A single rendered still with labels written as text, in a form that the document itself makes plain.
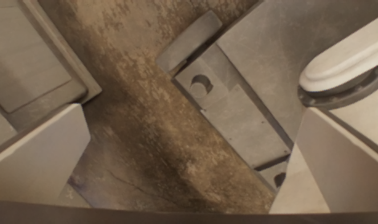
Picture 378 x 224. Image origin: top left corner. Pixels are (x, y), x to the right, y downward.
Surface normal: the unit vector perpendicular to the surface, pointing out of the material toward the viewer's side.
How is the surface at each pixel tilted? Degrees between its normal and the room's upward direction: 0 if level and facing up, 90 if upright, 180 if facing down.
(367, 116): 90
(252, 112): 0
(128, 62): 0
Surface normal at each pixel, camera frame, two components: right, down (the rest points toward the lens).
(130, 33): -0.25, 0.51
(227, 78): 0.33, 0.01
